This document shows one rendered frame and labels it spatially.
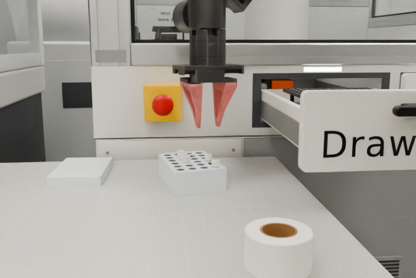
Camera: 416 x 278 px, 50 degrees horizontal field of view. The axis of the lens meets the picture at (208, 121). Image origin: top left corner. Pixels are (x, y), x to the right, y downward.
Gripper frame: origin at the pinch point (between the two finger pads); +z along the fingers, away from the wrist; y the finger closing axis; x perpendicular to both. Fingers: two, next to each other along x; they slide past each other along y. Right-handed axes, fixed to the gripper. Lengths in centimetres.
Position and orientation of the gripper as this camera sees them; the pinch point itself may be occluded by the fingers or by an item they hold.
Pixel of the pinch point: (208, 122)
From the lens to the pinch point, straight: 72.5
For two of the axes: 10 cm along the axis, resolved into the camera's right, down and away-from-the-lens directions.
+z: 0.1, 9.9, 1.6
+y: -9.6, 0.5, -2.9
